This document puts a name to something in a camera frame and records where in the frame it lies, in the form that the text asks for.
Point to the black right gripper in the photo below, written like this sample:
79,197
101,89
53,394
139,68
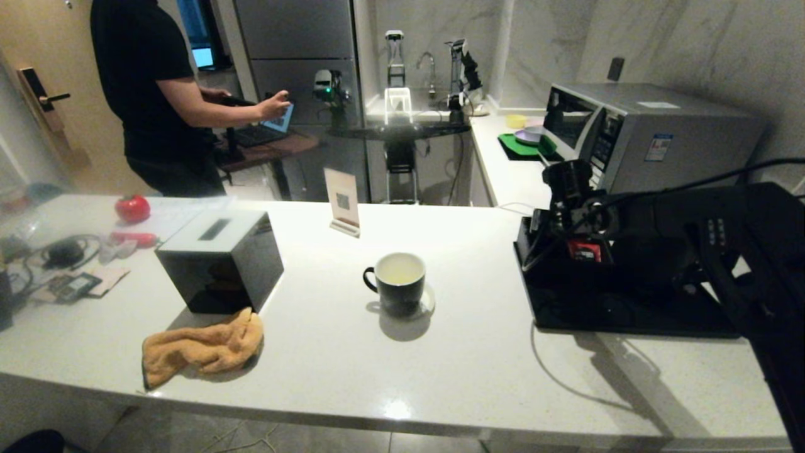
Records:
569,185

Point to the black electric kettle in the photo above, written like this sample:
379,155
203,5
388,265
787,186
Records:
648,277

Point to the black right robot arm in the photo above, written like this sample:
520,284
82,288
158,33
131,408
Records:
723,220

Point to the black background robot arm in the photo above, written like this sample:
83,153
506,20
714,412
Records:
456,75

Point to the grey background robot arm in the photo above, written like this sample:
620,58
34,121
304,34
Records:
394,63

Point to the red tea packet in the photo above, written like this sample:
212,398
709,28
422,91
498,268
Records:
585,251

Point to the black compartment organizer box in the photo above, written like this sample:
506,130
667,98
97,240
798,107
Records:
547,280

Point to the black serving tray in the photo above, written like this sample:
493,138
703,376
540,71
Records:
566,314

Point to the white base cabinet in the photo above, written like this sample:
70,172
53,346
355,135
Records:
481,182

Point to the green mat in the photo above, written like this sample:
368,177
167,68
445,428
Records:
512,146

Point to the purple plate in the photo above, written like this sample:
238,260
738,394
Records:
519,137

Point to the small grey bowl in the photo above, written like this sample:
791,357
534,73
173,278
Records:
536,131

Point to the pink bowl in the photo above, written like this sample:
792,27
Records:
534,122

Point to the yellow bowl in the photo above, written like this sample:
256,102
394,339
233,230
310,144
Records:
514,121

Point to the beige round plate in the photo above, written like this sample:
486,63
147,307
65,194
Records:
479,112

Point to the silver microwave oven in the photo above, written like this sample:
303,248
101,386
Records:
692,138

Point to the black mug white inside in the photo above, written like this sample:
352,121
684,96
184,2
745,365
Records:
396,292

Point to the black round tabletop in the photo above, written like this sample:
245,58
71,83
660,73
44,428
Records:
402,132

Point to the chrome faucet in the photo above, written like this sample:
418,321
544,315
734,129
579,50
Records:
433,82

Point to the QR code table sign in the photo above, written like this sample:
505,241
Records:
343,195

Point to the black device green light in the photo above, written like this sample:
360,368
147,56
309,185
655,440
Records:
324,83

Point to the small wooden table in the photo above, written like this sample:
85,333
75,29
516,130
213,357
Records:
283,148

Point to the open laptop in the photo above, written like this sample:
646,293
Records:
251,135

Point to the grey refrigerator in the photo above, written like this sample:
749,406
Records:
295,31

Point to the black tissue box white lid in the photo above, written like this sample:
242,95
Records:
220,270

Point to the orange cloth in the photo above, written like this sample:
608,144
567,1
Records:
201,349

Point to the blue lit monitor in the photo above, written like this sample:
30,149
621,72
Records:
202,56

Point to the red chili pepper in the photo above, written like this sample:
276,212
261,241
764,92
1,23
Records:
135,239

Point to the red tomato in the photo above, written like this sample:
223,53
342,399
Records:
133,209

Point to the crumpled white wrapper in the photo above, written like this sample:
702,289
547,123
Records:
116,251

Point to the man in black shirt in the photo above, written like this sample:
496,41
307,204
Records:
138,75

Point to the dark green sachet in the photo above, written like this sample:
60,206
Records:
77,286

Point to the black computer mouse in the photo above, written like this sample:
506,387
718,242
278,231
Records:
63,255

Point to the dark wall socket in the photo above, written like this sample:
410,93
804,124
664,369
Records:
616,69

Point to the black table pedestal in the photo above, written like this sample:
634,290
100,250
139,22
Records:
400,157

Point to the white glowing frame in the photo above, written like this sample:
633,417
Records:
397,91

